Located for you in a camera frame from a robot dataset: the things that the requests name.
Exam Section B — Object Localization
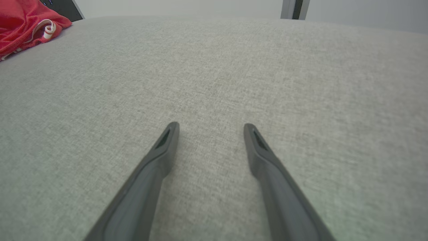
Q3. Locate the dark panel with pale edge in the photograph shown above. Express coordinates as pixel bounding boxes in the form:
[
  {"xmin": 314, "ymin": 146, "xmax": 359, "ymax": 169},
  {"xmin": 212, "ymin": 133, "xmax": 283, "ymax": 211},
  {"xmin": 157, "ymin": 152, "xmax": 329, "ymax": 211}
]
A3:
[{"xmin": 39, "ymin": 0, "xmax": 85, "ymax": 22}]

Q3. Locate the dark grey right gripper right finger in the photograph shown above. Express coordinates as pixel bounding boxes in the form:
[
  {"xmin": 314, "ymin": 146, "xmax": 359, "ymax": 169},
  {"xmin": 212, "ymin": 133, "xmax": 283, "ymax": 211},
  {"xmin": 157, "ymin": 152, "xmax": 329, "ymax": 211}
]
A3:
[{"xmin": 243, "ymin": 123, "xmax": 337, "ymax": 241}]

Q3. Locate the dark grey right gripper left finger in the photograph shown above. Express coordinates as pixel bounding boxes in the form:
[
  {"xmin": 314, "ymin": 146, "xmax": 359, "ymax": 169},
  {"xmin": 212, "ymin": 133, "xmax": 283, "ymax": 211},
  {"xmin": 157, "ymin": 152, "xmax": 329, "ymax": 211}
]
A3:
[{"xmin": 84, "ymin": 122, "xmax": 180, "ymax": 241}]

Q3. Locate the red jersey with white collar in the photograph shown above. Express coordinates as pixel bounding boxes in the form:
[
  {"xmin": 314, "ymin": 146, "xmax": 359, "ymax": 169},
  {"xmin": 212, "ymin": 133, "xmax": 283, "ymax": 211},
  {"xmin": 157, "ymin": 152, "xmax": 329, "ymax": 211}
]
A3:
[{"xmin": 0, "ymin": 0, "xmax": 73, "ymax": 61}]

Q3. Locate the grey partition post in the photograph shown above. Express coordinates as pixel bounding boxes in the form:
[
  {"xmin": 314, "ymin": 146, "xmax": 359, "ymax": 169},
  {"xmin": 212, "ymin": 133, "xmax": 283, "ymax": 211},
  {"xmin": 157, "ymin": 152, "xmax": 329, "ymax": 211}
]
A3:
[{"xmin": 280, "ymin": 0, "xmax": 311, "ymax": 20}]

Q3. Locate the grey fabric sofa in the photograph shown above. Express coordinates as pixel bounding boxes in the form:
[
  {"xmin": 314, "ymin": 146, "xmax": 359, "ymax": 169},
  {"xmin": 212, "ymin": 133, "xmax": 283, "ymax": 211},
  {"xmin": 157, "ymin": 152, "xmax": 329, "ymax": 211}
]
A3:
[{"xmin": 0, "ymin": 15, "xmax": 428, "ymax": 241}]

